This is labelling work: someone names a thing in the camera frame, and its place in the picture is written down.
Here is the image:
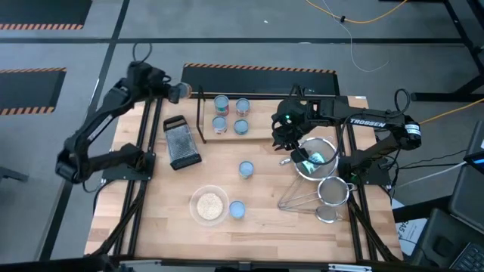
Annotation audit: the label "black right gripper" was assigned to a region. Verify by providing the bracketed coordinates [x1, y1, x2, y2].
[270, 96, 322, 152]

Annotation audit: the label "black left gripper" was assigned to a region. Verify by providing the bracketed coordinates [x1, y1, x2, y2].
[126, 60, 182, 105]

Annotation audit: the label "mixed vegetables can green rim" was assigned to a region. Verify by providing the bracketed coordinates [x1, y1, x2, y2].
[302, 151, 327, 175]

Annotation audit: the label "teal label can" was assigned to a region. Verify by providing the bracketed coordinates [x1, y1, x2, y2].
[232, 118, 250, 136]

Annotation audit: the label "oranges can teal orange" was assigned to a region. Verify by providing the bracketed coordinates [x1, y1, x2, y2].
[237, 160, 255, 180]

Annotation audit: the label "red green label can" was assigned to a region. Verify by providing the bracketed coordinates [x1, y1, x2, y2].
[213, 94, 231, 117]

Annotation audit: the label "orange red label can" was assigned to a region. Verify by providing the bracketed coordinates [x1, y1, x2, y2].
[234, 97, 252, 118]

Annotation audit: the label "white sauce can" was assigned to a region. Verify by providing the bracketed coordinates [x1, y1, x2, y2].
[211, 115, 229, 135]

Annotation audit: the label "mixed fruit can pineapple face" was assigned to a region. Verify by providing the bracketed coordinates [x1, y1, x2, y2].
[228, 199, 247, 219]

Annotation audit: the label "large metal mesh strainer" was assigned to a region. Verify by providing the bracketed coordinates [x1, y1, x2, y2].
[278, 136, 340, 209]

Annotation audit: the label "black hazard-striped floor mat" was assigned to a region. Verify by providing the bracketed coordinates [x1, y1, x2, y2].
[178, 62, 340, 96]
[0, 66, 68, 116]
[0, 0, 94, 31]

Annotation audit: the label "medium metal mesh strainer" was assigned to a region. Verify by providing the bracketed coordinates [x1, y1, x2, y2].
[278, 175, 358, 211]

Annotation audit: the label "small metal mesh strainer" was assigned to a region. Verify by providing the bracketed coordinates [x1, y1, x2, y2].
[278, 203, 346, 224]

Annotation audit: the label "beige grains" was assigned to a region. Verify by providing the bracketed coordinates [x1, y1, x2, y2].
[196, 192, 225, 221]

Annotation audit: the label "white bowl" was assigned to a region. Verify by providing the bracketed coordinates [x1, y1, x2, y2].
[188, 184, 231, 228]

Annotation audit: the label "black overhead rig bar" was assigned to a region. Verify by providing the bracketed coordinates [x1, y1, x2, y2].
[0, 253, 484, 272]

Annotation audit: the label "white printed paper sheet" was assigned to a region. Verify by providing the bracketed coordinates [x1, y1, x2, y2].
[390, 198, 428, 258]

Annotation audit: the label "black chair base leg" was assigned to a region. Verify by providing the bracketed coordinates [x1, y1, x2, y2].
[0, 165, 29, 183]

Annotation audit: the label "black case with round recess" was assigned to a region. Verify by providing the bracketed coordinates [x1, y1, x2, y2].
[410, 207, 484, 272]

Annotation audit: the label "large black equipment case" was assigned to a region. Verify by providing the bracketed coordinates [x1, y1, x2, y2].
[447, 119, 484, 235]

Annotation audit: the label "blue-lit screen device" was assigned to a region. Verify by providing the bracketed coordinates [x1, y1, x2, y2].
[464, 150, 484, 168]

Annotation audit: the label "black keyboard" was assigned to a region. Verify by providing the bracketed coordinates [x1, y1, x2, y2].
[448, 241, 484, 272]

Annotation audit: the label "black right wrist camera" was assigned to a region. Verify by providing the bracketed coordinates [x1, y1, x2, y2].
[290, 147, 309, 164]

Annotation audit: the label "wooden shelf black metal frame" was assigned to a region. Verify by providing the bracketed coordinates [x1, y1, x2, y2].
[197, 84, 306, 145]

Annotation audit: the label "black left wrist camera cable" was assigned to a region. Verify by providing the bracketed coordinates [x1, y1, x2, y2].
[131, 42, 154, 66]

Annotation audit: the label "black aluminium table frame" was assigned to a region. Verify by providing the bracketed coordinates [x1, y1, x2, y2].
[85, 90, 405, 265]

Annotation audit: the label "metal box grater black handle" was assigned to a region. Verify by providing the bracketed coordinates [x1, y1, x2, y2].
[163, 114, 203, 172]

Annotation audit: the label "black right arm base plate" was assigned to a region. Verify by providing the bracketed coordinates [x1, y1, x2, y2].
[338, 155, 393, 187]

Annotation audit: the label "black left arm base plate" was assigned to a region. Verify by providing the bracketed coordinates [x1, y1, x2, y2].
[101, 150, 157, 181]

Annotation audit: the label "thin white floor cable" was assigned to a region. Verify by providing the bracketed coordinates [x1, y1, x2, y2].
[321, 0, 390, 73]

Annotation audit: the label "yellow floor cable black connector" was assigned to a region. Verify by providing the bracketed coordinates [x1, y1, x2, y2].
[304, 0, 410, 25]

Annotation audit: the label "thick white floor cable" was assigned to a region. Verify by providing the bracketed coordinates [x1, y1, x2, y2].
[392, 161, 470, 190]

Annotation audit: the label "black desk leg frame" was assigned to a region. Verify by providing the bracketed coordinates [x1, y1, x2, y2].
[410, 0, 484, 104]

